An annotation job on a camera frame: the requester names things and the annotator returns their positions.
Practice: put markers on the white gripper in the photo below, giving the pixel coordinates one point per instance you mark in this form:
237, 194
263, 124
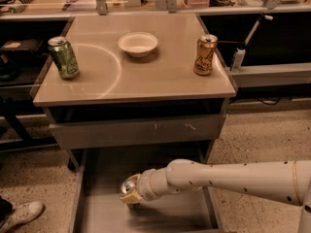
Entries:
147, 185

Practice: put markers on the green soda can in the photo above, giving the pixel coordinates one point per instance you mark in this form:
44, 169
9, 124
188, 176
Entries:
63, 57

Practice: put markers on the open middle drawer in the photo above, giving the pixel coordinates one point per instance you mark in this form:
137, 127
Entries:
98, 209

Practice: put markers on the grey top drawer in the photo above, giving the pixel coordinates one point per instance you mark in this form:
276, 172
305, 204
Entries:
143, 131

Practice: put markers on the white paper bowl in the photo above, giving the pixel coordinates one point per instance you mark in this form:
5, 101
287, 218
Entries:
138, 44

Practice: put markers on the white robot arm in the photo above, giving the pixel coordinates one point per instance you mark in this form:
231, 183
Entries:
286, 182

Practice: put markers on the orange soda can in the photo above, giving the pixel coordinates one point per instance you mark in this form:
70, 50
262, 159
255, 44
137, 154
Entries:
206, 46

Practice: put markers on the white sneaker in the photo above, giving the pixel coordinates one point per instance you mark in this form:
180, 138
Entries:
21, 215

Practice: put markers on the grey drawer cabinet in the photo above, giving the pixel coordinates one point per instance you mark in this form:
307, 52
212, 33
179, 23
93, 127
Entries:
113, 85

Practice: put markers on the blue silver redbull can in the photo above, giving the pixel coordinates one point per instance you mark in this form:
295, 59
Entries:
126, 188

